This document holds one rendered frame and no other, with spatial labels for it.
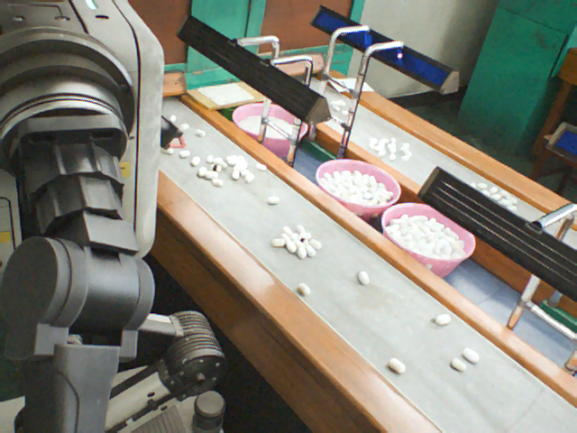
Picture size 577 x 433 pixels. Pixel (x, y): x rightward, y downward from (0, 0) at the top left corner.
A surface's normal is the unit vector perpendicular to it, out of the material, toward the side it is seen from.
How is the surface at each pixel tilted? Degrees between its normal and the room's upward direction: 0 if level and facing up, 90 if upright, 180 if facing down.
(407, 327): 0
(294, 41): 89
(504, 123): 90
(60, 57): 3
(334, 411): 90
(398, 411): 0
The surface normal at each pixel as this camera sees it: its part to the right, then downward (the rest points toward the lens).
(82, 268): 0.79, -0.45
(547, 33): -0.79, 0.22
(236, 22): 0.64, 0.52
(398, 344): 0.17, -0.81
